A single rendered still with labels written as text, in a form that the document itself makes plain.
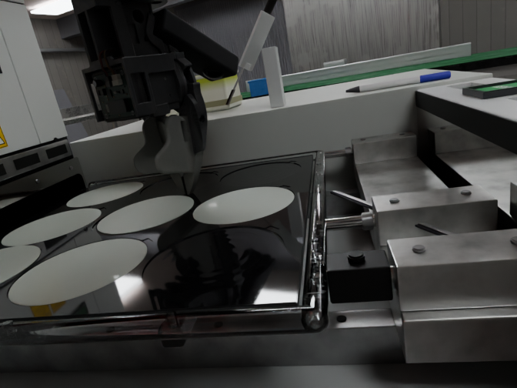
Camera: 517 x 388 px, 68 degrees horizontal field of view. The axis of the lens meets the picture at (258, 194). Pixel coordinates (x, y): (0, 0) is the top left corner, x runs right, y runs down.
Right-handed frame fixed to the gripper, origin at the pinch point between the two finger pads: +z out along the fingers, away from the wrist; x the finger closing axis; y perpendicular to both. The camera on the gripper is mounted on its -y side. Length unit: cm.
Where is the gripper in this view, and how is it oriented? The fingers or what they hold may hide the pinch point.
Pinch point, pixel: (190, 181)
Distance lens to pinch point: 45.2
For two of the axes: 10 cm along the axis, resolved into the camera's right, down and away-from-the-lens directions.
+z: 1.8, 9.4, 3.0
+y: -5.9, 3.4, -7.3
